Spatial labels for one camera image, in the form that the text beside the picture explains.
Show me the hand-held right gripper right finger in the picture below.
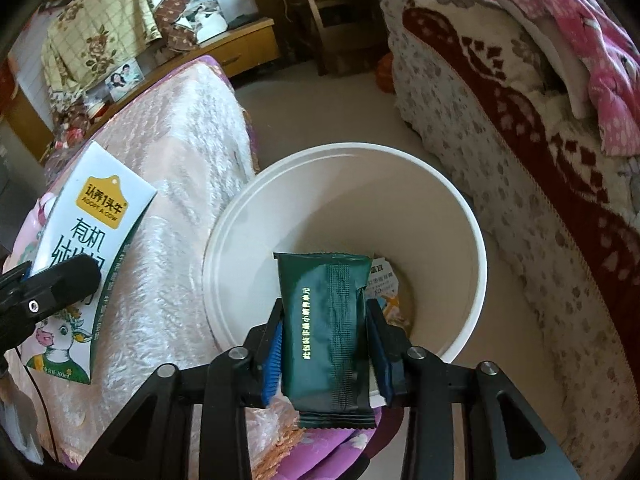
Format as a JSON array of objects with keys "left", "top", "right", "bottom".
[{"left": 366, "top": 297, "right": 586, "bottom": 480}]

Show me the grey floral covered sofa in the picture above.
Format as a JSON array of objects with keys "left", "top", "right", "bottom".
[{"left": 380, "top": 0, "right": 640, "bottom": 466}]

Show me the artificial flower bunch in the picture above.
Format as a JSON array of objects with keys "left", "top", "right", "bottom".
[{"left": 50, "top": 95, "right": 108, "bottom": 147}]

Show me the white plastic bucket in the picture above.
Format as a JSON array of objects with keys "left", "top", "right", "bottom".
[{"left": 202, "top": 142, "right": 488, "bottom": 408}]

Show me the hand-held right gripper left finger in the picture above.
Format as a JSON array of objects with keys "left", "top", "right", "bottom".
[{"left": 74, "top": 297, "right": 286, "bottom": 480}]

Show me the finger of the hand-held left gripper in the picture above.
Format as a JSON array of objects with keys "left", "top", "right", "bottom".
[{"left": 0, "top": 260, "right": 103, "bottom": 356}]

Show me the orange red plastic bag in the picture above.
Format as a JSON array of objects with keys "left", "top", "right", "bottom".
[{"left": 375, "top": 52, "right": 401, "bottom": 93}]

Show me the white green milk carton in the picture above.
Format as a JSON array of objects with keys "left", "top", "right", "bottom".
[{"left": 19, "top": 141, "right": 158, "bottom": 386}]

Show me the dark green snack packet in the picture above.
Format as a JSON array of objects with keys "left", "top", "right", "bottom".
[{"left": 272, "top": 251, "right": 377, "bottom": 430}]

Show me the white orange snack wrapper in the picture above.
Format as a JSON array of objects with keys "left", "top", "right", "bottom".
[{"left": 369, "top": 255, "right": 416, "bottom": 336}]

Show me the photo frame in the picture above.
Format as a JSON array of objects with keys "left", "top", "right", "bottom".
[{"left": 106, "top": 60, "right": 146, "bottom": 103}]

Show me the yellow floral checked cloth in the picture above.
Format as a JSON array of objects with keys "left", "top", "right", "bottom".
[{"left": 40, "top": 0, "right": 191, "bottom": 96}]

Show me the white cloth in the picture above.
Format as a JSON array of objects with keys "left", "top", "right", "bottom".
[{"left": 500, "top": 0, "right": 596, "bottom": 121}]

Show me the red white patterned blanket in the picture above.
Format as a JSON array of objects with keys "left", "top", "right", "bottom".
[{"left": 402, "top": 0, "right": 640, "bottom": 351}]

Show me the thin black cable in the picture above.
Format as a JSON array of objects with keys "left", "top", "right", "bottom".
[{"left": 15, "top": 347, "right": 57, "bottom": 458}]

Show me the white printed bag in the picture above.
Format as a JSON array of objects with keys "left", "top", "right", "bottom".
[{"left": 192, "top": 0, "right": 228, "bottom": 43}]

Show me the wooden stand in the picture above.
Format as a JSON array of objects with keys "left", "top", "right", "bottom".
[{"left": 285, "top": 0, "right": 391, "bottom": 78}]

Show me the pink printed pajamas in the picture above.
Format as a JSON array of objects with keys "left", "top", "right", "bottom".
[{"left": 472, "top": 0, "right": 640, "bottom": 156}]

